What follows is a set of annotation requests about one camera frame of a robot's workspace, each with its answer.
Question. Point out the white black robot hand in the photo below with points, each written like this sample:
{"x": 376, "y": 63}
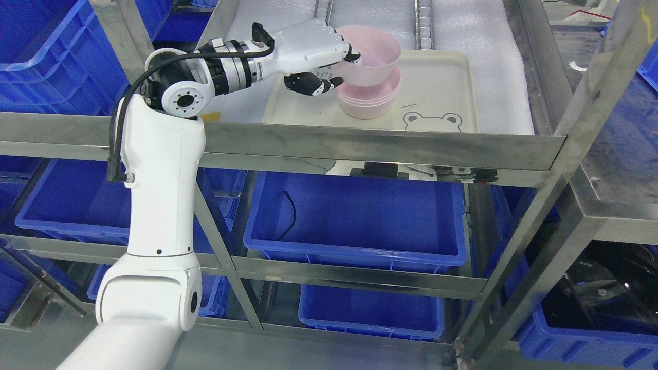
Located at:
{"x": 295, "y": 51}

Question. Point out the pink ikea bowl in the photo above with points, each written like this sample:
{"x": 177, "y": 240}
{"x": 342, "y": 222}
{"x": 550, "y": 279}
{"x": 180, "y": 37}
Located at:
{"x": 379, "y": 53}

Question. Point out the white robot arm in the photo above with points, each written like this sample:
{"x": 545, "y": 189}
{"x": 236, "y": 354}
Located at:
{"x": 150, "y": 296}

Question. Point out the blue bin middle shelf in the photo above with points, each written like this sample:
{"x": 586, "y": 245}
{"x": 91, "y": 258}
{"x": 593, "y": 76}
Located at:
{"x": 389, "y": 224}

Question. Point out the blue bin shelf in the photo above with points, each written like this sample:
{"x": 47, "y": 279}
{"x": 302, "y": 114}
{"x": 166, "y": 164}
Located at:
{"x": 389, "y": 224}
{"x": 353, "y": 311}
{"x": 73, "y": 201}

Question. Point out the blue bin bottom shelf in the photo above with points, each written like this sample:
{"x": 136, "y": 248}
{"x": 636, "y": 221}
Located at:
{"x": 353, "y": 311}

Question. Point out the blue bin left shelf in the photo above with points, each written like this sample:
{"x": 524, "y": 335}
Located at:
{"x": 73, "y": 201}

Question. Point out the steel shelf rack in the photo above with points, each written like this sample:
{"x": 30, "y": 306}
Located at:
{"x": 554, "y": 229}

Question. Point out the stacked pink bowls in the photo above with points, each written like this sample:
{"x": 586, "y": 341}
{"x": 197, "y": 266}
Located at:
{"x": 370, "y": 102}

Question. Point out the cream bear tray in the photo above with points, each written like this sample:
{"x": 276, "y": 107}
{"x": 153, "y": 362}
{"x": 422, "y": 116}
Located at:
{"x": 436, "y": 95}

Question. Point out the blue bin upper left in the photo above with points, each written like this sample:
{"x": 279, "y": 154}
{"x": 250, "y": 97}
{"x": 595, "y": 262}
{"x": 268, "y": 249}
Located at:
{"x": 56, "y": 59}

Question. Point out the stainless steel table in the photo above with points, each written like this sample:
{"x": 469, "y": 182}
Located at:
{"x": 611, "y": 195}

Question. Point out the black helmet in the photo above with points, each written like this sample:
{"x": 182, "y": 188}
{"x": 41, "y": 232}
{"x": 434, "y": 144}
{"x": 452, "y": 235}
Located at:
{"x": 611, "y": 286}

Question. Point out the blue bin with helmet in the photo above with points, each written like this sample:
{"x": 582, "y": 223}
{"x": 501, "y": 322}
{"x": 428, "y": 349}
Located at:
{"x": 539, "y": 341}

